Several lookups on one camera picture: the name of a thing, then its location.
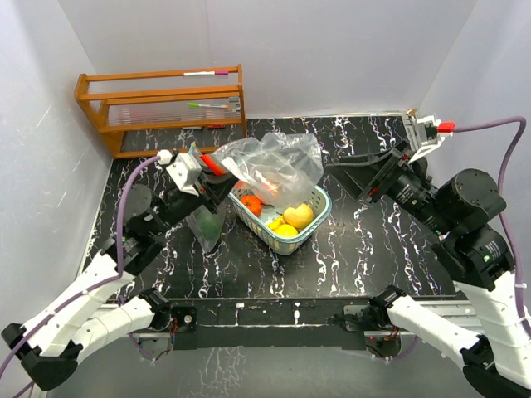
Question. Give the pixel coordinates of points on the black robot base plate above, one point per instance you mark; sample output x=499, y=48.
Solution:
x=277, y=322

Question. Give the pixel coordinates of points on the aluminium frame rail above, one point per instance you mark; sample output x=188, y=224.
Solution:
x=480, y=261

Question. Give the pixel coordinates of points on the green capped marker pen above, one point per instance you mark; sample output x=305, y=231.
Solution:
x=204, y=105

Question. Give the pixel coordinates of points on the light blue plastic basket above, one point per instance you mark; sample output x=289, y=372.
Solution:
x=319, y=201

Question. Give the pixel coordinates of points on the blue zipper clear bag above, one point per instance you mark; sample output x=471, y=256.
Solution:
x=209, y=203

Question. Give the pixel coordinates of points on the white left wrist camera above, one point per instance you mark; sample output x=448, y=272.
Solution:
x=184, y=169

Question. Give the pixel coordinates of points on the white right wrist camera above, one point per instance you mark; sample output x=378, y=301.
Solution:
x=426, y=134

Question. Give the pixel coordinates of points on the orange pumpkin toy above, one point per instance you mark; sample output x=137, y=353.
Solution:
x=253, y=204

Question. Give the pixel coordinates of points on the green bumpy fruit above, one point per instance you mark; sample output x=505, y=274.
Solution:
x=209, y=227

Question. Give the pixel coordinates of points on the wooden shelf rack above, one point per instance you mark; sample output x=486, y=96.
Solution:
x=117, y=104

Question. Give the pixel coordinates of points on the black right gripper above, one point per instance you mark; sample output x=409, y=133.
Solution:
x=356, y=175

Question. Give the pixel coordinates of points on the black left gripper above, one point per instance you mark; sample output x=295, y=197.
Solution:
x=217, y=191

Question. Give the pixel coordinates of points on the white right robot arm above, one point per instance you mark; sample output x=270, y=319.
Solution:
x=394, y=308

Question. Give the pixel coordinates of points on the yellow lemon fruit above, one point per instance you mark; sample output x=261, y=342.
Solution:
x=286, y=231

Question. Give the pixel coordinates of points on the yellow banana toy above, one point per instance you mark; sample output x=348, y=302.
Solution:
x=276, y=223

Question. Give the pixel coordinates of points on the red zipper clear bag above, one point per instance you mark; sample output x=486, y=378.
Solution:
x=282, y=169

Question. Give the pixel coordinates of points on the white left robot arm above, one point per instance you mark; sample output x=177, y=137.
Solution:
x=54, y=343

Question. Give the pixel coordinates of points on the pink white marker pen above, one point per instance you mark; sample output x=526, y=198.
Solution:
x=206, y=73

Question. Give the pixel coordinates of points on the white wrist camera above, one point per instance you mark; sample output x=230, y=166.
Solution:
x=184, y=169
x=426, y=134

